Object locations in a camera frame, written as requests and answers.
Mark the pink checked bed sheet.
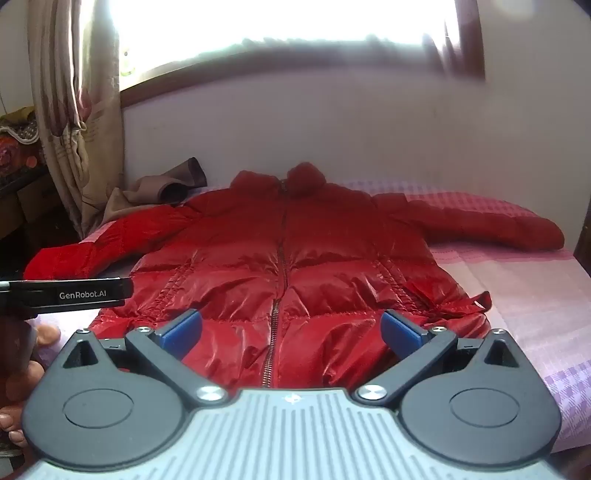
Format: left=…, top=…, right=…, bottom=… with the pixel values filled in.
left=76, top=178, right=591, bottom=455

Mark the person's left hand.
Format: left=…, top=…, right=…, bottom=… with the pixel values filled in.
left=0, top=322, right=62, bottom=446

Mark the brown wooden window frame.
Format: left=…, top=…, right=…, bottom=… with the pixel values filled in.
left=119, top=0, right=486, bottom=110

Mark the wooden desk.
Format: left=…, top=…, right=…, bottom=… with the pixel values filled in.
left=0, top=164, right=81, bottom=280

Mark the brown garment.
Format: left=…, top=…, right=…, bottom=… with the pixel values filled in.
left=102, top=157, right=208, bottom=228

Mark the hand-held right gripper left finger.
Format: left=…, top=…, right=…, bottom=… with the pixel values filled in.
left=60, top=308, right=229, bottom=404

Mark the red puffer jacket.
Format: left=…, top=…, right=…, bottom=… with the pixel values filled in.
left=23, top=161, right=566, bottom=393

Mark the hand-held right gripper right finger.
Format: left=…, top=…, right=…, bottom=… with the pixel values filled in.
left=353, top=308, right=523, bottom=408

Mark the beige floral curtain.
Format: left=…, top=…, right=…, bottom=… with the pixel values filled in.
left=27, top=0, right=126, bottom=241

